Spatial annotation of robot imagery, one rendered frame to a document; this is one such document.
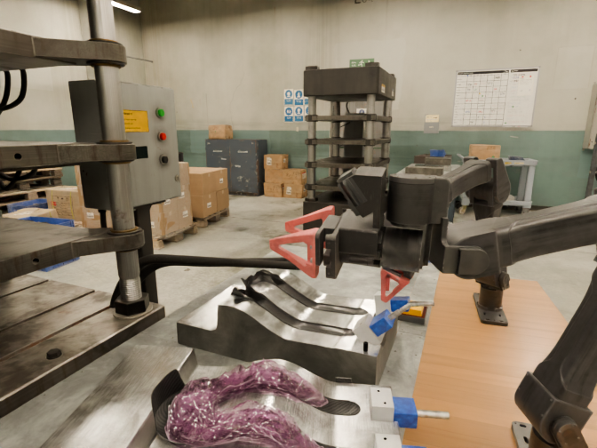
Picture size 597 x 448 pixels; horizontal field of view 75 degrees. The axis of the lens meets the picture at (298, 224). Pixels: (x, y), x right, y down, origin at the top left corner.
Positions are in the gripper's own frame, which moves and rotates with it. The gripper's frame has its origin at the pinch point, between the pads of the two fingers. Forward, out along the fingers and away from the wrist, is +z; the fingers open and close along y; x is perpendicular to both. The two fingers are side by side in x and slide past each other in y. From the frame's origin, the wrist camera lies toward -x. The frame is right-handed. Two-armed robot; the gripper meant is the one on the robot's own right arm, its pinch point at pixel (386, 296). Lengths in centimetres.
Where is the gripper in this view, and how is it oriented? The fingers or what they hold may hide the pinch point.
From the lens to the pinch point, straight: 96.6
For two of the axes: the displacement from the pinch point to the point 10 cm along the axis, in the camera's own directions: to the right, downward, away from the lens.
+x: 8.5, 4.1, -3.4
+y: -3.9, 0.4, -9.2
